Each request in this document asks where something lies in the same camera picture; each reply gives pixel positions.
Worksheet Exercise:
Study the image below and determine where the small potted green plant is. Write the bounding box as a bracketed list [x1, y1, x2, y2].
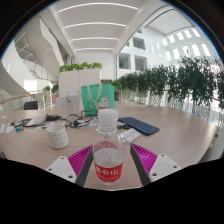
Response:
[50, 83, 60, 94]
[42, 85, 52, 96]

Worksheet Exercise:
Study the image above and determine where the dark blue keyboard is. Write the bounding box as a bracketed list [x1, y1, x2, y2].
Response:
[118, 116, 161, 137]

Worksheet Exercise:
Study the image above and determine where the row of green trees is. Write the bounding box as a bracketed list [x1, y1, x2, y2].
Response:
[111, 56, 224, 111]

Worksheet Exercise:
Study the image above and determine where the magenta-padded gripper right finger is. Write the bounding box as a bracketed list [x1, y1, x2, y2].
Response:
[129, 143, 184, 186]

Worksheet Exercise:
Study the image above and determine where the open notebook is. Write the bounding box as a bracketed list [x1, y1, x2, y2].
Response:
[24, 112, 49, 128]

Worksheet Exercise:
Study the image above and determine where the colourful sticker sheet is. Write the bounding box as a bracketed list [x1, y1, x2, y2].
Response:
[34, 122, 68, 132]

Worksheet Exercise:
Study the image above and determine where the white cabinet with plants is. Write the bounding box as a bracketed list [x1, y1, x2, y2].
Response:
[58, 61, 104, 98]

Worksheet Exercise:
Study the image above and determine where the clear shaker bottle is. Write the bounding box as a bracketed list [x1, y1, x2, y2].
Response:
[65, 89, 78, 116]

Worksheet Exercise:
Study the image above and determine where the black office chair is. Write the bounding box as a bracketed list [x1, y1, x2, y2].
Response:
[23, 100, 39, 111]

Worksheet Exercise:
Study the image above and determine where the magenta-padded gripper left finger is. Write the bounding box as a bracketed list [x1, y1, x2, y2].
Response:
[45, 143, 95, 188]

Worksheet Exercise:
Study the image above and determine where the white grid-pattern mug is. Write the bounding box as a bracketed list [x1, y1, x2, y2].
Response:
[45, 123, 70, 150]

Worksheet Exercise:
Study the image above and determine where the white blister pack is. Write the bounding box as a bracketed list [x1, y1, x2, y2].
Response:
[120, 128, 143, 144]

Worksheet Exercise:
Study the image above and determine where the clear red-labelled water bottle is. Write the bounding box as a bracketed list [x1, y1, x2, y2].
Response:
[92, 108, 126, 187]

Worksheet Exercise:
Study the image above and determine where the green tote bag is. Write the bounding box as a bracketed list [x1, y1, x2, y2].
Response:
[80, 82, 116, 117]

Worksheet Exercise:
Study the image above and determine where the black cable with plug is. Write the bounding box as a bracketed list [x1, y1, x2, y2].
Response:
[64, 113, 91, 129]

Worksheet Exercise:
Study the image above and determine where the black rectangular box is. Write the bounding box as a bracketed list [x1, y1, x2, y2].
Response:
[45, 114, 62, 122]

